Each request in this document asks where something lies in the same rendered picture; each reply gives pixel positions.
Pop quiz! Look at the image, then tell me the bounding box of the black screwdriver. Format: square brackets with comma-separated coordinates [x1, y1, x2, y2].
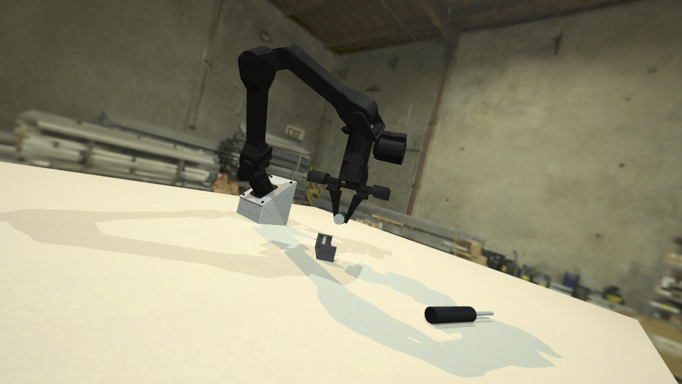
[424, 306, 494, 324]

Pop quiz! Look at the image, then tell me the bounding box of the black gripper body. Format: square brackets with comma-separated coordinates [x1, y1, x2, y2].
[307, 152, 390, 201]

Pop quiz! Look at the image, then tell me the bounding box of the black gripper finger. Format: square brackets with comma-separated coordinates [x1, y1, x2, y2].
[325, 187, 342, 217]
[345, 194, 368, 223]

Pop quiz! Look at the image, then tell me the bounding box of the black cylindrical battery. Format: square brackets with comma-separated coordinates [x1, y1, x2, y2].
[333, 212, 347, 225]

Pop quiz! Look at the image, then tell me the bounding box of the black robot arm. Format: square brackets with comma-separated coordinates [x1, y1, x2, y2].
[236, 44, 407, 198]

